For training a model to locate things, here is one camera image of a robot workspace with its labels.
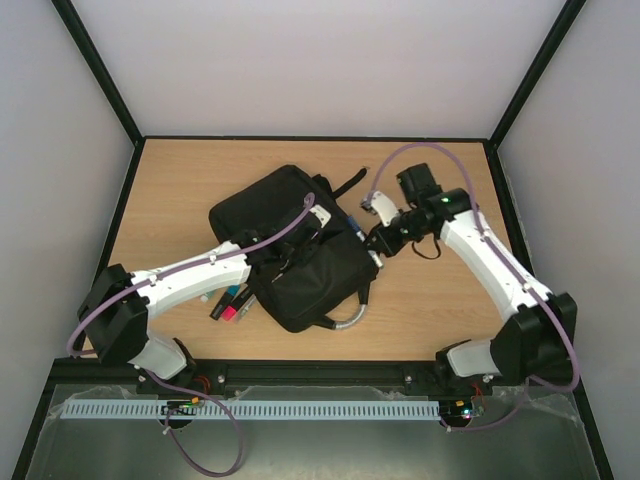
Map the black student backpack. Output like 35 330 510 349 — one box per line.
208 165 379 333

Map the blue capped white pen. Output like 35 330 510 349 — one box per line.
347 215 384 270

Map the grey white pen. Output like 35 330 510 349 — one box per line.
238 297 256 318

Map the white green glue stick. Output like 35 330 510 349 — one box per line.
200 291 214 303

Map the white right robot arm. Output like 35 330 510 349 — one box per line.
361 163 577 392

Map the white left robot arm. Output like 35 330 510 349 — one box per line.
66 214 326 380

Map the blue highlighter marker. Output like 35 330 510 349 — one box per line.
219 285 240 310

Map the black marker pen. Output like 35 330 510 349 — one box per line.
209 286 253 321

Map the pink highlighter marker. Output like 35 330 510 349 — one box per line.
221 306 238 321

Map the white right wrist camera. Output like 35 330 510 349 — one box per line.
360 190 400 227

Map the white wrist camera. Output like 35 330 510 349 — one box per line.
309 204 331 229
360 190 400 227

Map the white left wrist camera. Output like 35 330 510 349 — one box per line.
309 204 331 229

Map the light blue slotted cable duct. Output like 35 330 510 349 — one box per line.
60 399 440 421

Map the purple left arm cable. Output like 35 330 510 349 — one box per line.
67 192 317 475

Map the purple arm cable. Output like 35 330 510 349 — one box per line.
67 192 317 475
367 143 581 434

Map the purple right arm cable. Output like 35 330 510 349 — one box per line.
367 143 581 434

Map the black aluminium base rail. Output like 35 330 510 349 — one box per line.
47 358 493 398

